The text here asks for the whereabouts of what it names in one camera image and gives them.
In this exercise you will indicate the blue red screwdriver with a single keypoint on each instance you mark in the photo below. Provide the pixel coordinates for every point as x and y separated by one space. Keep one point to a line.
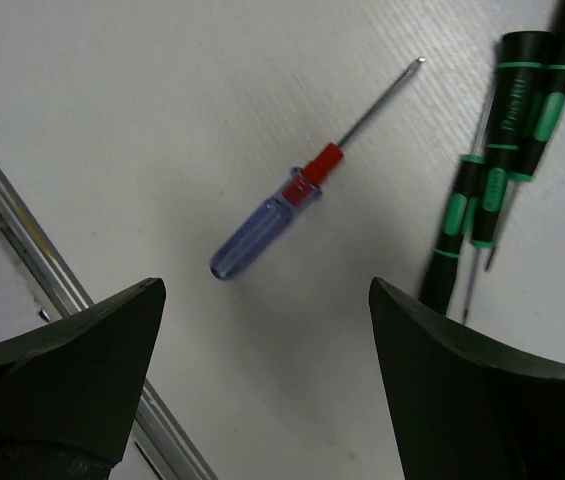
302 188

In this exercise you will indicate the green black precision screwdriver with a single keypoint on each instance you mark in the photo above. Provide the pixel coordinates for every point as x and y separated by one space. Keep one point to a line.
439 278
520 58
544 116

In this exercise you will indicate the aluminium front rail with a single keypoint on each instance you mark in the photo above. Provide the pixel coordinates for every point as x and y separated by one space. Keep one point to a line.
156 433

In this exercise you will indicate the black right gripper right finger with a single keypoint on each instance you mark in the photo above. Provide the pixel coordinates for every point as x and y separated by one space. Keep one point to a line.
464 405

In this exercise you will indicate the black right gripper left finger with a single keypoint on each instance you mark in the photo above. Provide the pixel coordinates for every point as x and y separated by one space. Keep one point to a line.
69 390

